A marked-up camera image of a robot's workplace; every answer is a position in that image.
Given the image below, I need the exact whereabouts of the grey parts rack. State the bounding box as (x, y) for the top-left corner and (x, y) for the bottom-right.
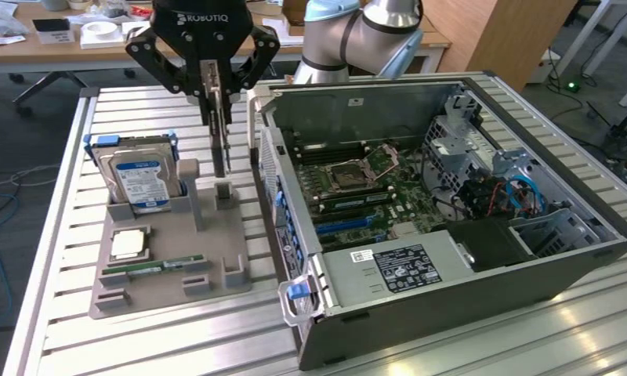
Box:
(86, 158), (254, 320)

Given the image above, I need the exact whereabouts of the green RAM stick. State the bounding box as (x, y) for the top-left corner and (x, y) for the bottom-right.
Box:
(102, 255), (205, 275)

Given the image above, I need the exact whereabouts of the silver CPU chip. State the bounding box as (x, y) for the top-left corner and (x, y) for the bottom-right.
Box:
(107, 230), (150, 259)

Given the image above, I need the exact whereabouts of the grey power supply unit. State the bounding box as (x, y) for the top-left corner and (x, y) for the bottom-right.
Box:
(320, 230), (475, 309)

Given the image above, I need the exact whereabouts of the metal disk bay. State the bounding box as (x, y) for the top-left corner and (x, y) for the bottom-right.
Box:
(421, 93), (508, 189)

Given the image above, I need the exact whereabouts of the hard disk with blue caddy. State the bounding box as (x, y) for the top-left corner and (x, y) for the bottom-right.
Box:
(82, 131), (181, 215)

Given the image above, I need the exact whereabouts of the silver chipset heatsink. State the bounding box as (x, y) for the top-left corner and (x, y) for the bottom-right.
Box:
(389, 223), (420, 239)

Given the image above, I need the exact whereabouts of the CPU socket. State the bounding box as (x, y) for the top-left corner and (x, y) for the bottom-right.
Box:
(328, 160), (369, 193)

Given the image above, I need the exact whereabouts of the blue disk wire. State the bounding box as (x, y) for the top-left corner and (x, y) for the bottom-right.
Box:
(504, 175), (547, 216)

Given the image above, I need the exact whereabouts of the wooden desk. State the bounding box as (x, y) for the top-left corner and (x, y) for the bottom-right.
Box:
(0, 0), (451, 85)

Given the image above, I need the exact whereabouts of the black and white box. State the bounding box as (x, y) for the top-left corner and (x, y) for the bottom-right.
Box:
(31, 18), (74, 45)

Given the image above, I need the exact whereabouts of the white paper stack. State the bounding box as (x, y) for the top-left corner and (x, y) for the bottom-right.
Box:
(270, 17), (305, 48)

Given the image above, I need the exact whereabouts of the white switch box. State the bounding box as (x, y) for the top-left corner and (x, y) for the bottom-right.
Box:
(535, 58), (553, 85)

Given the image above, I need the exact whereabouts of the metal socket cover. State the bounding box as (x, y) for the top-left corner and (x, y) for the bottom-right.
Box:
(364, 143), (401, 175)

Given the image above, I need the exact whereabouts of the white table frame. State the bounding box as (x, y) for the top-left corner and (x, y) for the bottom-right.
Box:
(552, 0), (627, 107)

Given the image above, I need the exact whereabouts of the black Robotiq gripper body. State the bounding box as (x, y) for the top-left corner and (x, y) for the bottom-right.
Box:
(150, 0), (254, 99)

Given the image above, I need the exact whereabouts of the black furniture leg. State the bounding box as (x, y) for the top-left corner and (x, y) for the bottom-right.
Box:
(11, 70), (89, 115)

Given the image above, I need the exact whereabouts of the brown cardboard box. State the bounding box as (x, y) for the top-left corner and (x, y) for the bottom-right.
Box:
(281, 0), (314, 27)

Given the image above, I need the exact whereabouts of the white floor cable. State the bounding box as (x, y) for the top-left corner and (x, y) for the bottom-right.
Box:
(0, 164), (58, 187)

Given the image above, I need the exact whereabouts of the black power plug block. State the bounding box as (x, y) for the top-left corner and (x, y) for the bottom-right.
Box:
(456, 179), (497, 219)

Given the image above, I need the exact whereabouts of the white tape roll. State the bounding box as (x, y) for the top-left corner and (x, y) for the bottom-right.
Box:
(79, 21), (126, 51)

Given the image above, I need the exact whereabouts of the green motherboard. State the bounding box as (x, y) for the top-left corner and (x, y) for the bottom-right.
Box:
(292, 144), (451, 251)

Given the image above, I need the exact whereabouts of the wooden cabinet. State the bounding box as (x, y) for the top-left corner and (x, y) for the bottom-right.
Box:
(420, 0), (579, 91)

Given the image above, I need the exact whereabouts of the open grey PC case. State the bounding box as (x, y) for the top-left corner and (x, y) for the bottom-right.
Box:
(245, 76), (627, 372)

